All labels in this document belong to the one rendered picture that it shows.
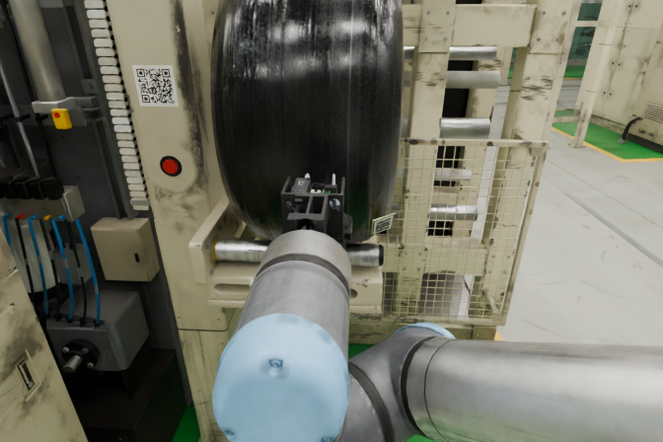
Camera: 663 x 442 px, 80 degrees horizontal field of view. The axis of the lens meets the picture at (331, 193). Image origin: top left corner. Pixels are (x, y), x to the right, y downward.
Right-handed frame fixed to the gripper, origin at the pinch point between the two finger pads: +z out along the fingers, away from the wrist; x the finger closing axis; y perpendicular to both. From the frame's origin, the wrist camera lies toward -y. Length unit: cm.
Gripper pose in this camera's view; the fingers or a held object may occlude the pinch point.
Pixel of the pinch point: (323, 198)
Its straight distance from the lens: 59.8
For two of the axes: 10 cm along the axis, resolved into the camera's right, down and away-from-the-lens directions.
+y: -0.1, -9.1, -4.2
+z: 0.6, -4.2, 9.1
